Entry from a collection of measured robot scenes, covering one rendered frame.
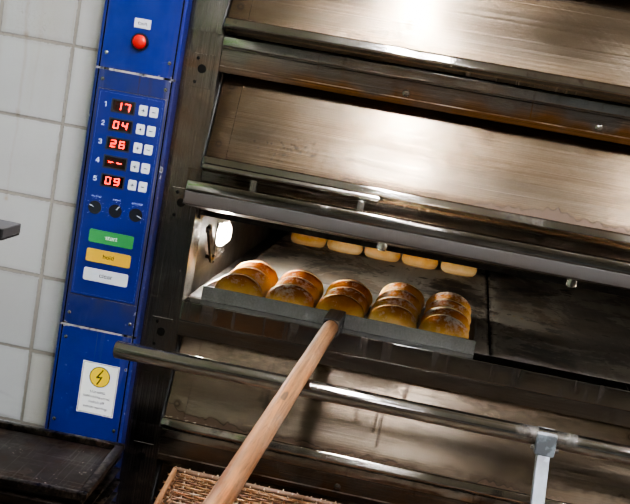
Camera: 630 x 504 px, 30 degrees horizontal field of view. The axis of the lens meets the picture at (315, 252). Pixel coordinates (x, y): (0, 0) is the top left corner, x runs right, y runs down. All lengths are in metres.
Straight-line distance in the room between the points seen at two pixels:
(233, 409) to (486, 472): 0.51
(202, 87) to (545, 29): 0.65
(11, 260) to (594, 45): 1.20
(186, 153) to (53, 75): 0.30
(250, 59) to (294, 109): 0.13
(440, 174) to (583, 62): 0.33
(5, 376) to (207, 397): 0.42
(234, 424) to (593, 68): 0.96
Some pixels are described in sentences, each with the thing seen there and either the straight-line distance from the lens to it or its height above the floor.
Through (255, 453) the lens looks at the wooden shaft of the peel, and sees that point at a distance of 1.53.
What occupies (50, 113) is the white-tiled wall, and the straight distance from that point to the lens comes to 2.39.
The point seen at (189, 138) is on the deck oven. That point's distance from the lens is 2.31.
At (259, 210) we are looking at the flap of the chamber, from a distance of 2.14.
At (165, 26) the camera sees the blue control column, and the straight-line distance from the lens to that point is 2.29.
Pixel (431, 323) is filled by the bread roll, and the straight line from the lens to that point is 2.35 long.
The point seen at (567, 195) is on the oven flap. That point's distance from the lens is 2.25.
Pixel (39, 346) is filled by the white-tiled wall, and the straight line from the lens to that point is 2.46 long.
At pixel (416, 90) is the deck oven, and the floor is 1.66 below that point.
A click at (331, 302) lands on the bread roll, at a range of 2.36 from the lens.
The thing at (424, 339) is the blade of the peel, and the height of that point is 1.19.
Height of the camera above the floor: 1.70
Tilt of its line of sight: 9 degrees down
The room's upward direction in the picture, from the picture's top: 10 degrees clockwise
